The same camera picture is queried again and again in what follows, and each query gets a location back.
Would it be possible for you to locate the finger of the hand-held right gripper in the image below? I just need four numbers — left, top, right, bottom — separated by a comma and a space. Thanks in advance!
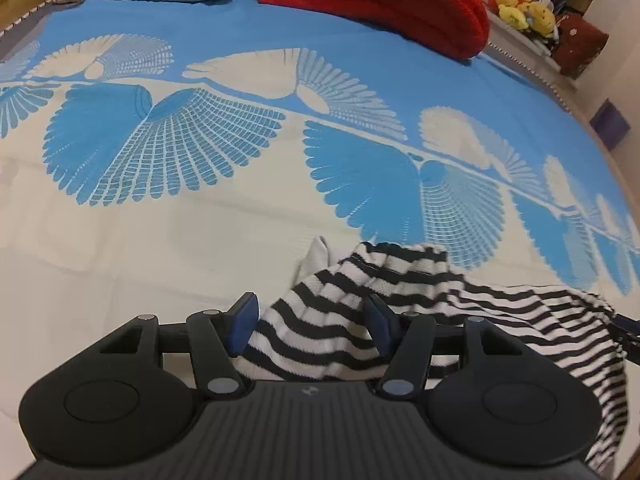
612, 312, 640, 343

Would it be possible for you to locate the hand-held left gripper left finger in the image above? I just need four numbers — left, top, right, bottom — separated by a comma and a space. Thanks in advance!
92, 292, 260, 402

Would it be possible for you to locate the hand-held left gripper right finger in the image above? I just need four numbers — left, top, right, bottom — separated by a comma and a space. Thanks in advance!
364, 295, 531, 402

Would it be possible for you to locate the striped black and white shirt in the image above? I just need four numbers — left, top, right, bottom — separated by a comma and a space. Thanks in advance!
232, 236, 640, 476

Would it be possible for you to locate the blue patterned bed sheet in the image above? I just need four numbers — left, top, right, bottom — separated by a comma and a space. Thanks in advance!
0, 0, 640, 423

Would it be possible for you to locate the purple box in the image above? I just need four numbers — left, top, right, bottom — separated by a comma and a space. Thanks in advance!
590, 99, 630, 150

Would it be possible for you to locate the red spotted bag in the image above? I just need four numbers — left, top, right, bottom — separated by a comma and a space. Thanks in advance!
555, 12, 611, 80

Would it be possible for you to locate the yellow plush toy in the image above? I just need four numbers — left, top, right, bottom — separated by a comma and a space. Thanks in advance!
497, 0, 535, 30
525, 1, 557, 37

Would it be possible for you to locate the grey mattress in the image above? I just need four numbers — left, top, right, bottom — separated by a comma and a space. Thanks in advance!
0, 1, 53, 61

